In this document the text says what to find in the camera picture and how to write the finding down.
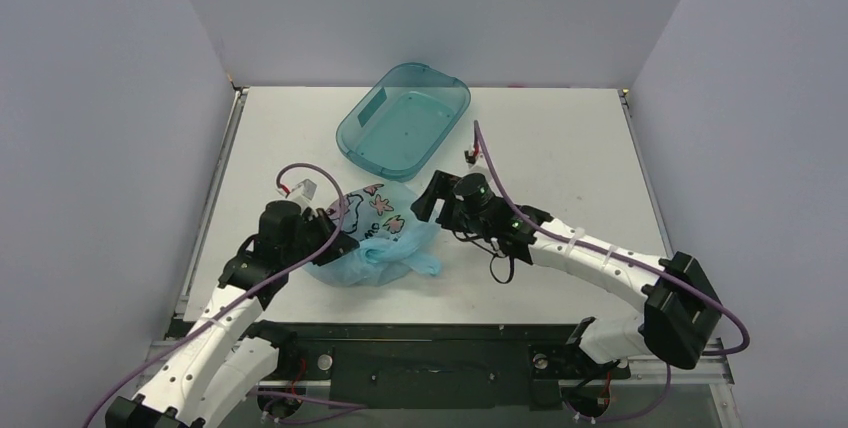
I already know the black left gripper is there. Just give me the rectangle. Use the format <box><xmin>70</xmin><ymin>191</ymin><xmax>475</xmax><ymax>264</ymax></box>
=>
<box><xmin>284</xmin><ymin>208</ymin><xmax>359</xmax><ymax>268</ymax></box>

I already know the light blue plastic bag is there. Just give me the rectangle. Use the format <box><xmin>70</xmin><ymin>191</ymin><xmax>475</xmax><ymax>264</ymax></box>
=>
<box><xmin>304</xmin><ymin>181</ymin><xmax>442</xmax><ymax>287</ymax></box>

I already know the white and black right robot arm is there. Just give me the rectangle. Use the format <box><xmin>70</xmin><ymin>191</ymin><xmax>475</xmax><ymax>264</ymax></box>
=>
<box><xmin>411</xmin><ymin>171</ymin><xmax>721</xmax><ymax>375</ymax></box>

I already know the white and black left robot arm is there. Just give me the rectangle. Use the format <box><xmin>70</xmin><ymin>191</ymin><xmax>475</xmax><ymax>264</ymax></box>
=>
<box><xmin>105</xmin><ymin>201</ymin><xmax>359</xmax><ymax>427</ymax></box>

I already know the teal transparent plastic tray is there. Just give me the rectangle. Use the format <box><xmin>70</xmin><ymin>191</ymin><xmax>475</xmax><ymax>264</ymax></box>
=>
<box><xmin>335</xmin><ymin>62</ymin><xmax>471</xmax><ymax>182</ymax></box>

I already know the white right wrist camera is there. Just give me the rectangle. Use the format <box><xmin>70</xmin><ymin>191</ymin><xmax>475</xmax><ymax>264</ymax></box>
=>
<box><xmin>464</xmin><ymin>144</ymin><xmax>481</xmax><ymax>168</ymax></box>

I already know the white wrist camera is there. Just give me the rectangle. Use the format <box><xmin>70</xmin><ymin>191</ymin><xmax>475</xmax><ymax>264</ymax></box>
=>
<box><xmin>285</xmin><ymin>179</ymin><xmax>317</xmax><ymax>212</ymax></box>
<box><xmin>464</xmin><ymin>144</ymin><xmax>481</xmax><ymax>168</ymax></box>

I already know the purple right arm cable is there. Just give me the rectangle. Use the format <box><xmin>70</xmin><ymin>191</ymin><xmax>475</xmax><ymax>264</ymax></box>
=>
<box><xmin>471</xmin><ymin>120</ymin><xmax>751</xmax><ymax>424</ymax></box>

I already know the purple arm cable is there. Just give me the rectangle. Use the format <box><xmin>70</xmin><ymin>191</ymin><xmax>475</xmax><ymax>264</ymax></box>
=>
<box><xmin>82</xmin><ymin>163</ymin><xmax>367</xmax><ymax>428</ymax></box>
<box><xmin>471</xmin><ymin>120</ymin><xmax>751</xmax><ymax>424</ymax></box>

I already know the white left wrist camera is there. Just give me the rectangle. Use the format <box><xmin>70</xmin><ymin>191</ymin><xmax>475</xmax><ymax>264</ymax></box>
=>
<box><xmin>285</xmin><ymin>179</ymin><xmax>317</xmax><ymax>212</ymax></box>

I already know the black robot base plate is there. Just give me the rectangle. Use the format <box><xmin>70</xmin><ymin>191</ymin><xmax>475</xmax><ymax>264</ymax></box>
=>
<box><xmin>241</xmin><ymin>321</ymin><xmax>603</xmax><ymax>410</ymax></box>

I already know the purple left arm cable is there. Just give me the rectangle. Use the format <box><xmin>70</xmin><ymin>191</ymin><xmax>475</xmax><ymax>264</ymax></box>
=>
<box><xmin>82</xmin><ymin>163</ymin><xmax>367</xmax><ymax>428</ymax></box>

